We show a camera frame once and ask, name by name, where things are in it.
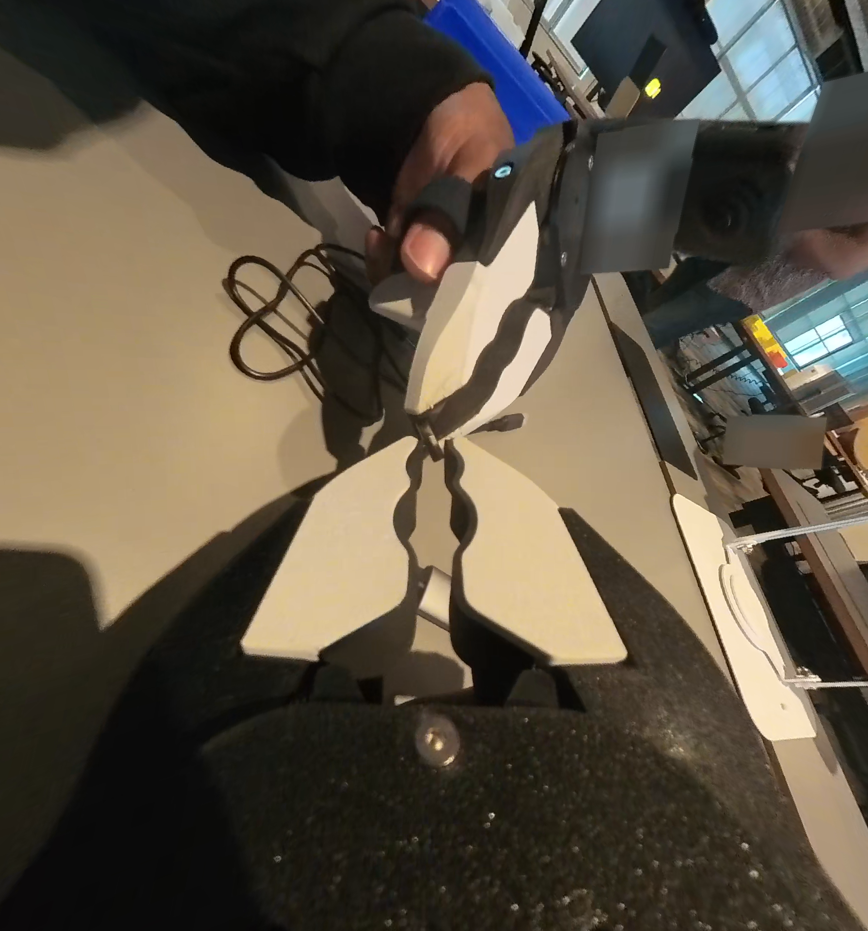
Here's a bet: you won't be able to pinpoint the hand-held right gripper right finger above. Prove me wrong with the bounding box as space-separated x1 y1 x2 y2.
443 436 629 708

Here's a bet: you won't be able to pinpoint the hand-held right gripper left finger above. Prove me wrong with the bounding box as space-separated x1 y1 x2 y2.
239 436 426 704

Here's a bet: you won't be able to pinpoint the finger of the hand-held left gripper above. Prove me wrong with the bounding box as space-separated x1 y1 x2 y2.
403 209 551 437
444 309 562 439

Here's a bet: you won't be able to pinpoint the grey usb hub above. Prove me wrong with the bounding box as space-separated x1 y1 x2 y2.
408 415 473 635

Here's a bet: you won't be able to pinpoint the blue plastic bin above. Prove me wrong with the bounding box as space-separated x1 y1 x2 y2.
423 0 574 146

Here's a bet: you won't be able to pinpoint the black usb cable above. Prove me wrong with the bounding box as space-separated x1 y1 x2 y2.
226 243 406 424

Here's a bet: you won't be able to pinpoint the person's left hand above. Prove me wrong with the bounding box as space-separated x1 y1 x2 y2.
364 82 516 285

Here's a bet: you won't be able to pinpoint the black desk panel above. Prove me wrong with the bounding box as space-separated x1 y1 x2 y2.
607 319 698 481

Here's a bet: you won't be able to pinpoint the yellow storage bins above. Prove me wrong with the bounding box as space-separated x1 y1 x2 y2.
741 313 789 369

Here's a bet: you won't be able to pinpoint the large paned windows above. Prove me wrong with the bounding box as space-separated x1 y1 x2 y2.
717 0 842 125

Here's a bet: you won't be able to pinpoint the long grey desk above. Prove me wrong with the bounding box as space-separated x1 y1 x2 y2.
761 465 868 685

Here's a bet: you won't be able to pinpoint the paned window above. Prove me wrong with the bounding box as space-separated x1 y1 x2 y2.
761 276 868 379

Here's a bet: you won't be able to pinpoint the large black wall screen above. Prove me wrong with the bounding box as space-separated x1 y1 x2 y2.
570 0 723 97

